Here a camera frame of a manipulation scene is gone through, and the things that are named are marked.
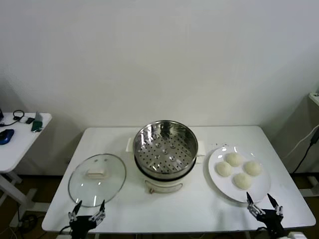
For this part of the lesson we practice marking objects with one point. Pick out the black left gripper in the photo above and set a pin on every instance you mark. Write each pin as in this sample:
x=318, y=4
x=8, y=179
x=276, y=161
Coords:
x=82, y=224

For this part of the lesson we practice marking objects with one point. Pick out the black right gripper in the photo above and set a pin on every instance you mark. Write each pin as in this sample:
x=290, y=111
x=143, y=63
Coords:
x=272, y=221

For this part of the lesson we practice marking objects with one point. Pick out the white steamed baozi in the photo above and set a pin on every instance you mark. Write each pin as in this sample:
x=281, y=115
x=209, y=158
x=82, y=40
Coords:
x=234, y=159
x=253, y=168
x=223, y=169
x=242, y=181

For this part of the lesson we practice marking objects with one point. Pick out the steel steamer pot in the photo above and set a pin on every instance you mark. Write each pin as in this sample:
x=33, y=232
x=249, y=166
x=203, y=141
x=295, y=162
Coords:
x=162, y=186

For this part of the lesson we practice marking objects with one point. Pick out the steel perforated steamer basket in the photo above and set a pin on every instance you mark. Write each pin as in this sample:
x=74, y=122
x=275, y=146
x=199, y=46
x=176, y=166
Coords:
x=190, y=142

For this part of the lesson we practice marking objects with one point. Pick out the white round plate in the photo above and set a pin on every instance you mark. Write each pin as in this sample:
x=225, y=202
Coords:
x=261, y=184

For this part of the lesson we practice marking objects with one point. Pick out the white table foot bar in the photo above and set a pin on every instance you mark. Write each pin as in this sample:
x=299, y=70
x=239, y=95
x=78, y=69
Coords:
x=310, y=191

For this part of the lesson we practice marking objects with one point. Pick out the beige cabinet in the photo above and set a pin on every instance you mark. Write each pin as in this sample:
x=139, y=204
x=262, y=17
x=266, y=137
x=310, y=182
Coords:
x=312, y=161

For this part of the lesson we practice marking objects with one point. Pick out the white side table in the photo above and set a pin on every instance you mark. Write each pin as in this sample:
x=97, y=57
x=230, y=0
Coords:
x=17, y=154

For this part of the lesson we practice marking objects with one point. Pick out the green circuit board module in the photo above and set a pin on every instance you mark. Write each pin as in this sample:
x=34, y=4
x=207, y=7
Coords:
x=37, y=125

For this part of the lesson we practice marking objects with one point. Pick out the small black device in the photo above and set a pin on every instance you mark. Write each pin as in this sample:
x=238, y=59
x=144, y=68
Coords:
x=30, y=120

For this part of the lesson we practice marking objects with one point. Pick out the blue computer mouse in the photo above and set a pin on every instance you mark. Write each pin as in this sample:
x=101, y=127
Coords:
x=6, y=136

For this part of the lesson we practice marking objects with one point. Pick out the small white device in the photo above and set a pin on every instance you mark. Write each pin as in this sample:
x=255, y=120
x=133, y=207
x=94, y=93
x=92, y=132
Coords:
x=23, y=120

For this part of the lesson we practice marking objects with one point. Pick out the white power strip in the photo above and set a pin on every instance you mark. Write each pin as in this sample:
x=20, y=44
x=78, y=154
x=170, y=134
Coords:
x=314, y=97

